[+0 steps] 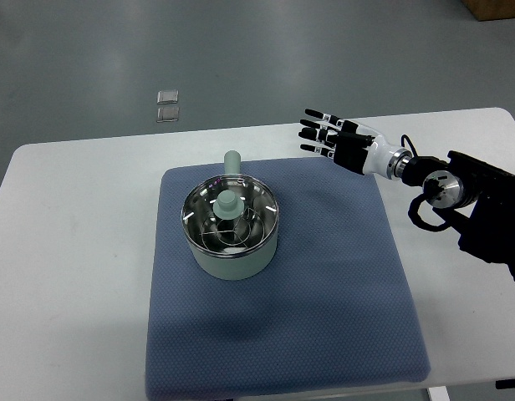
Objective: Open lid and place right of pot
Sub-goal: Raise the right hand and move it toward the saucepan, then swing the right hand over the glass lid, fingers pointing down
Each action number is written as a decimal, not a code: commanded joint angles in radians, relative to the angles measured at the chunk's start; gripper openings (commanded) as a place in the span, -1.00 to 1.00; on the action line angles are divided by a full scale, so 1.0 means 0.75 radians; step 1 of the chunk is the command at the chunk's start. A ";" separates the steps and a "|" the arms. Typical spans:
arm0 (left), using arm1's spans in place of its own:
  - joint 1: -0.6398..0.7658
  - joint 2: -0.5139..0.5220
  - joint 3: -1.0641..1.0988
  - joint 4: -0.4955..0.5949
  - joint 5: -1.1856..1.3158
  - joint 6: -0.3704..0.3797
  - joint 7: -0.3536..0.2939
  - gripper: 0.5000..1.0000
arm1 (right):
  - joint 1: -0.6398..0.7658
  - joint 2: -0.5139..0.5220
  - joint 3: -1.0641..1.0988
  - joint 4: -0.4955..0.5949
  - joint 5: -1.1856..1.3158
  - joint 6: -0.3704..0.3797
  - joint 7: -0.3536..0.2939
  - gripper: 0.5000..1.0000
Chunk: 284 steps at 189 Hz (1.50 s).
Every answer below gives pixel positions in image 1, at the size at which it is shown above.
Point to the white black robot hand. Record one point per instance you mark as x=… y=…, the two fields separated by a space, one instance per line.
x=351 y=145

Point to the glass lid with green knob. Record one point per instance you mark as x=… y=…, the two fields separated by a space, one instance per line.
x=230 y=216

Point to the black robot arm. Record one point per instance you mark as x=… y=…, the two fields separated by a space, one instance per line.
x=468 y=195

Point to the pale green pot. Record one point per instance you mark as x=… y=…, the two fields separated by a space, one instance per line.
x=238 y=268

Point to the blue quilted mat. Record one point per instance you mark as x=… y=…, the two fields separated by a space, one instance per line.
x=332 y=309

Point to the brown cardboard box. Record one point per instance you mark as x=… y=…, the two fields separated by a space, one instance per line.
x=489 y=10

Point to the upper metal floor plate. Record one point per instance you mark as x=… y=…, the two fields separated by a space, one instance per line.
x=169 y=96

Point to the black table bracket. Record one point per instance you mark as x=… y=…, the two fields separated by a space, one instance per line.
x=505 y=384

